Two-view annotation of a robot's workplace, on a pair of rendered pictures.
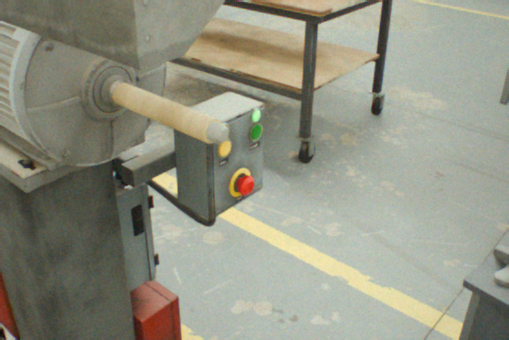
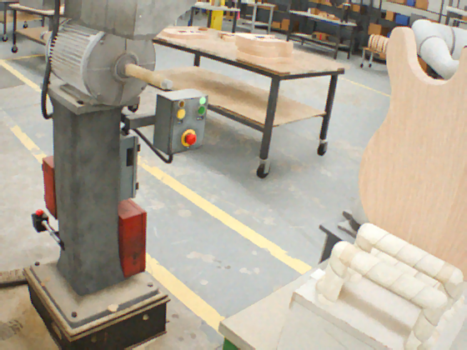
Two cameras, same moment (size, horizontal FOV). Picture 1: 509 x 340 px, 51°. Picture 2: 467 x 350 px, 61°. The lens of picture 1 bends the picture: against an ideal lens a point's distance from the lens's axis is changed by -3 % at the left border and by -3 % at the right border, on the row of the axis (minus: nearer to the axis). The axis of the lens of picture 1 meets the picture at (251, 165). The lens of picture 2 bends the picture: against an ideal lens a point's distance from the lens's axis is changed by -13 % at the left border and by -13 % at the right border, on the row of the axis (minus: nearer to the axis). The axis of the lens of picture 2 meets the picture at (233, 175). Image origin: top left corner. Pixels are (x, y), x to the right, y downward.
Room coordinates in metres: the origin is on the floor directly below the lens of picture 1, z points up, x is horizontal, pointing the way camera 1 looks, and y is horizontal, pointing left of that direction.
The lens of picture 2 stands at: (-0.51, -0.20, 1.55)
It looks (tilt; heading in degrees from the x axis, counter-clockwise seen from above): 25 degrees down; 2
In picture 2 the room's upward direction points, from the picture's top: 8 degrees clockwise
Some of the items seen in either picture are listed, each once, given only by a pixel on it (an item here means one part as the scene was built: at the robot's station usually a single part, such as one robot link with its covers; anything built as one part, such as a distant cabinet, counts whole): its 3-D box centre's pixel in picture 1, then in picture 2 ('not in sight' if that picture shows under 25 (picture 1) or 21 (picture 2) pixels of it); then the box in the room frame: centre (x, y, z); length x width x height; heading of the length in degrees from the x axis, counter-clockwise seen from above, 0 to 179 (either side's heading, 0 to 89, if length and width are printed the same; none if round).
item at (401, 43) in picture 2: not in sight; (409, 53); (0.21, -0.44, 1.48); 0.07 x 0.04 x 0.09; 52
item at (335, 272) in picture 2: not in sight; (334, 276); (0.03, -0.35, 1.15); 0.03 x 0.03 x 0.09
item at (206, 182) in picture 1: (188, 160); (163, 123); (1.00, 0.13, 0.99); 0.24 x 0.21 x 0.26; 49
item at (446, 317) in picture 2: not in sight; (433, 328); (-0.04, -0.52, 1.12); 0.11 x 0.03 x 0.03; 143
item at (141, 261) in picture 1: (111, 175); (119, 129); (1.03, 0.31, 0.93); 0.15 x 0.10 x 0.55; 49
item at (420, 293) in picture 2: not in sight; (389, 277); (-0.02, -0.42, 1.20); 0.20 x 0.03 x 0.03; 52
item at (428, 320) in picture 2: not in sight; (424, 327); (-0.07, -0.49, 1.15); 0.03 x 0.03 x 0.09
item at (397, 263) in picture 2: not in sight; (411, 274); (0.11, -0.52, 1.12); 0.20 x 0.03 x 0.03; 52
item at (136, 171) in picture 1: (165, 157); (149, 118); (0.95, 0.17, 1.02); 0.19 x 0.04 x 0.04; 139
